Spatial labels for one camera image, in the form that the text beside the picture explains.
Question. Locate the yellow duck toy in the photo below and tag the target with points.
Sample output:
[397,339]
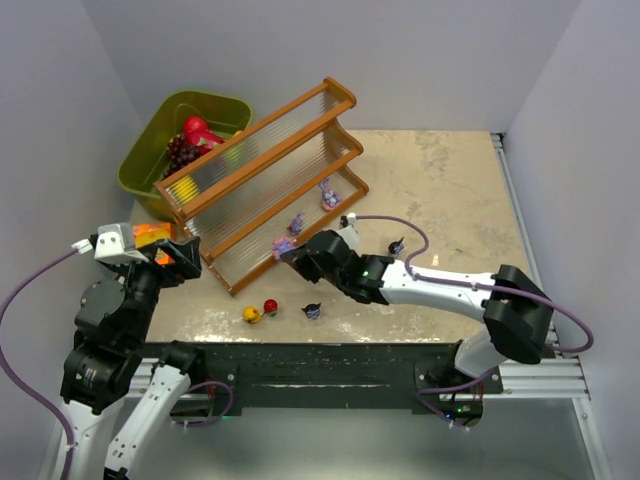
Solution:
[252,315]

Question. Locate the purple figure pink donut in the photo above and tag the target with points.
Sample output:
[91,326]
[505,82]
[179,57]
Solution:
[281,246]

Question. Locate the green plastic lime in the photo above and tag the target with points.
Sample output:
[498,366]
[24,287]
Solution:
[232,156]

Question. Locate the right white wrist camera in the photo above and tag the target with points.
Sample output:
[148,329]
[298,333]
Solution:
[348,230]

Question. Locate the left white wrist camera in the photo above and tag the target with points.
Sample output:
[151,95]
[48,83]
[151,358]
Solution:
[113,244]

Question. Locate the purple bunny red bow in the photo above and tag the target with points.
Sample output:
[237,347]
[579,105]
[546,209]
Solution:
[296,225]

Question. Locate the dark purple grape bunch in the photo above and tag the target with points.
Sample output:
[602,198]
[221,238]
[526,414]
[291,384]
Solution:
[180,153]

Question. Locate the purple bunny pink base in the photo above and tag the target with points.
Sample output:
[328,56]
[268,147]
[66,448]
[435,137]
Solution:
[330,199]

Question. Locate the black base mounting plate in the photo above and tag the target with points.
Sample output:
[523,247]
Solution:
[338,376]

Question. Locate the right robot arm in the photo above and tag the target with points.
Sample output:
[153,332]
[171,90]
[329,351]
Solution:
[281,307]

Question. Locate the black-headed purple striped figure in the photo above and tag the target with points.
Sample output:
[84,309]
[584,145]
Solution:
[312,311]

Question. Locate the black figure toy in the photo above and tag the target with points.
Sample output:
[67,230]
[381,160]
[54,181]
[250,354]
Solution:
[396,247]

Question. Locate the yellow plastic lemon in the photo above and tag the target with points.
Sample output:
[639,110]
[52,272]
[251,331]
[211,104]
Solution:
[184,190]

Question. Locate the red heart toy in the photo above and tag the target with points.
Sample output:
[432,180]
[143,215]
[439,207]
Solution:
[270,308]

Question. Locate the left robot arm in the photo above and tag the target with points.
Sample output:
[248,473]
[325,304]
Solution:
[111,328]

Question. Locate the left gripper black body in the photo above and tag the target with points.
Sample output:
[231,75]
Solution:
[167,263]

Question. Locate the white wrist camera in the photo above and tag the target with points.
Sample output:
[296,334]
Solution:
[113,244]
[348,230]

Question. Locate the orange snack box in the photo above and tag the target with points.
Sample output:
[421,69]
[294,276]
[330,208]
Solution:
[148,233]

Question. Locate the green plastic bin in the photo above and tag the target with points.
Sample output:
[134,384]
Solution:
[148,160]

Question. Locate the orange three-tier ribbed shelf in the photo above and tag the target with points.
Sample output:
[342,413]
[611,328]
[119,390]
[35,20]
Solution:
[239,212]

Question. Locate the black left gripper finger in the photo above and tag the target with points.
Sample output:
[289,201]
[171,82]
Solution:
[164,252]
[189,265]

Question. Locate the red dragon fruit toy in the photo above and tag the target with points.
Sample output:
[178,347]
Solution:
[198,134]

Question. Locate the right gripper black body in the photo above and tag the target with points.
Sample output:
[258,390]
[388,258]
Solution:
[304,257]

